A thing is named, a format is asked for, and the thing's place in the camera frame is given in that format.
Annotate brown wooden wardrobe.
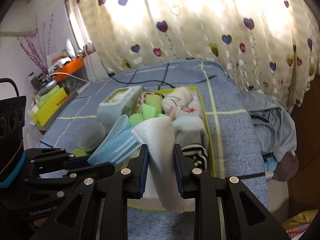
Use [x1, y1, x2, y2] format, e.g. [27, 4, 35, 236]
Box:
[287, 75, 320, 217]

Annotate green round lid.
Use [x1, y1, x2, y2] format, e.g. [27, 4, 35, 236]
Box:
[71, 148, 91, 158]

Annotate green white flat box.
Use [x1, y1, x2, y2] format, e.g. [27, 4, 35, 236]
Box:
[28, 85, 60, 116]

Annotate white towel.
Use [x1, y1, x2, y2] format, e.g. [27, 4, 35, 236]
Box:
[131, 117, 187, 213]

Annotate blue face mask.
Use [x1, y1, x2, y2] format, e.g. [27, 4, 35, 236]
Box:
[88, 114, 141, 167]

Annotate grey cloth lump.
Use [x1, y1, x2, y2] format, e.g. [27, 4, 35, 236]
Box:
[272, 152, 299, 182]

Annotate translucent plastic lid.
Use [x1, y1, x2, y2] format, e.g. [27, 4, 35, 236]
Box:
[77, 122, 107, 153]

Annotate grey knit glove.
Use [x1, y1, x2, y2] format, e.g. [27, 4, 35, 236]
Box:
[172, 116, 209, 150]

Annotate grey oval device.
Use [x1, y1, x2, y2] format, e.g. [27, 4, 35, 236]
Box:
[37, 80, 57, 96]

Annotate wet wipes pack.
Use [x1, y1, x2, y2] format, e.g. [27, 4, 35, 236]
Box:
[97, 86, 144, 133]

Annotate heart pattern curtain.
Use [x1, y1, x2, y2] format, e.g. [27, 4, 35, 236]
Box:
[76, 0, 319, 108]

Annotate green rimmed white box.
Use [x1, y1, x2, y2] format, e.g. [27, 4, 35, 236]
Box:
[131, 86, 210, 213]

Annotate cream rolled sock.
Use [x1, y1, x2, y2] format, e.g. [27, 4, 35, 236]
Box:
[161, 86, 193, 115]

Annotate black cable on bed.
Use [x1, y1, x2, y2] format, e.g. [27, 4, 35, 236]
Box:
[107, 73, 218, 86]

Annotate blue plaid bedsheet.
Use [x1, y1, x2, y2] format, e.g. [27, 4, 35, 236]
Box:
[37, 59, 270, 240]

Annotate light blue garment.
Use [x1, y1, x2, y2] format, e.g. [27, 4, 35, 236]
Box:
[241, 91, 297, 162]

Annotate glass jar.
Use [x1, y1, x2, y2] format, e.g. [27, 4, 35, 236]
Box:
[28, 72, 41, 92]

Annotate yellow cardboard box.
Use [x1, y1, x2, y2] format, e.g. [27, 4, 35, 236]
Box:
[30, 87, 67, 126]

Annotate olive green rolled cloth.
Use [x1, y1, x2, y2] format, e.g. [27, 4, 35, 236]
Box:
[145, 94, 162, 112]

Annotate orange tray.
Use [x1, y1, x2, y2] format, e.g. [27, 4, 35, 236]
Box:
[54, 57, 84, 82]

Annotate pink flower branches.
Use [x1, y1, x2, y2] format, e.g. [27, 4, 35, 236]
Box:
[17, 14, 54, 74]

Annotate white cable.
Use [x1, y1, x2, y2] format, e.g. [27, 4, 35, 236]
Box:
[48, 71, 91, 83]

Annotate black white striped sock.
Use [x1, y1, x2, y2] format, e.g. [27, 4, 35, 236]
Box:
[182, 144, 208, 171]

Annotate striped pattern box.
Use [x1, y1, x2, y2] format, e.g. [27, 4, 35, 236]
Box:
[35, 91, 78, 134]

